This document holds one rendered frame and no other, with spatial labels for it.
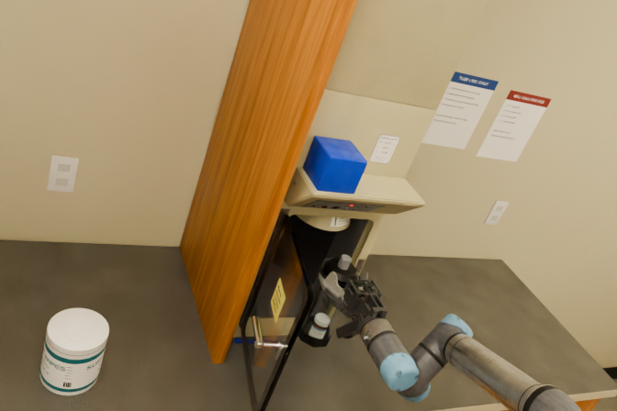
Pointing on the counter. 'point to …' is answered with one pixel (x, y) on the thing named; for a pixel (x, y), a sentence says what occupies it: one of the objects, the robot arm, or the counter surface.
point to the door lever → (262, 336)
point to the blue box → (334, 165)
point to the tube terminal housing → (356, 104)
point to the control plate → (342, 205)
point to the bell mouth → (326, 222)
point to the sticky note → (277, 300)
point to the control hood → (400, 194)
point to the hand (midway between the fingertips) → (337, 278)
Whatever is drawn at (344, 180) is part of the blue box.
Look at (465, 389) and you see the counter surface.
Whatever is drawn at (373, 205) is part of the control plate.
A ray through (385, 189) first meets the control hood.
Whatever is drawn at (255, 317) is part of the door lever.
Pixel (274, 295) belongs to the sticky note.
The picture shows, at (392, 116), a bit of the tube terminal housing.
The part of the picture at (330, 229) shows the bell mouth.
